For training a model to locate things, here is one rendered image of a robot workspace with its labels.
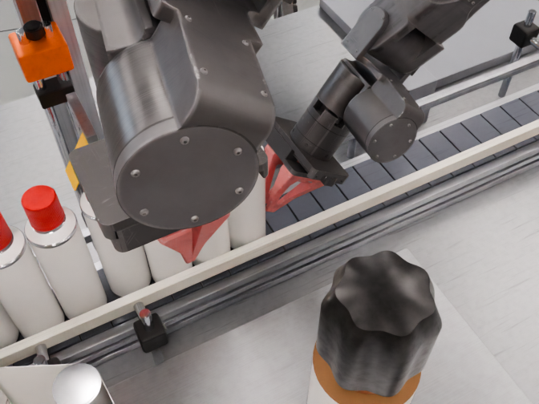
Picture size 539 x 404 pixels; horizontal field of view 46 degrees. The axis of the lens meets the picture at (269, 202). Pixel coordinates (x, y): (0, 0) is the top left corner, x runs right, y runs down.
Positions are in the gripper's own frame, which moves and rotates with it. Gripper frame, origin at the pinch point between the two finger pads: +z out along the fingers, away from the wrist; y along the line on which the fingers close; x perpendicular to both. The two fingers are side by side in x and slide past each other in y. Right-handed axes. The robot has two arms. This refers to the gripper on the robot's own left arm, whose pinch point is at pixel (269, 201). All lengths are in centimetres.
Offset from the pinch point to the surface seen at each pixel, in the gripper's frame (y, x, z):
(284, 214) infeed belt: -1.0, 5.5, 2.5
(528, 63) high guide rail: -2.2, 33.2, -29.1
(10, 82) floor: -163, 41, 84
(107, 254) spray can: 0.9, -18.9, 9.2
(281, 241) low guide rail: 4.3, 1.0, 2.6
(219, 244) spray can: 2.9, -6.8, 4.9
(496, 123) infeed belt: -0.4, 34.3, -19.7
